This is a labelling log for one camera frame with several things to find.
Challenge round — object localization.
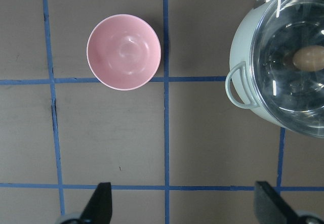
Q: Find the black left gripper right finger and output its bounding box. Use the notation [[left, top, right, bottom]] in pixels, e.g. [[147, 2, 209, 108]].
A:
[[254, 181, 324, 224]]

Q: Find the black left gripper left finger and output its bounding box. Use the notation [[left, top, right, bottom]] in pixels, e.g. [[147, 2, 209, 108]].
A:
[[57, 182, 113, 224]]

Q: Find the brown egg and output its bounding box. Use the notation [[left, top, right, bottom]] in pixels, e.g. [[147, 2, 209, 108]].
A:
[[293, 45, 323, 72]]

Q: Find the glass pot lid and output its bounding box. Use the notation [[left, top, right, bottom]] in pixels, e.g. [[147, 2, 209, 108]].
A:
[[251, 0, 323, 138]]

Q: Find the pale green cooking pot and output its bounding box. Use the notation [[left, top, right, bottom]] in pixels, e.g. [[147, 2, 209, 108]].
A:
[[225, 0, 288, 129]]

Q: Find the pink bowl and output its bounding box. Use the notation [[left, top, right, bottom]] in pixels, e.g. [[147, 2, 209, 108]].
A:
[[86, 14, 161, 91]]

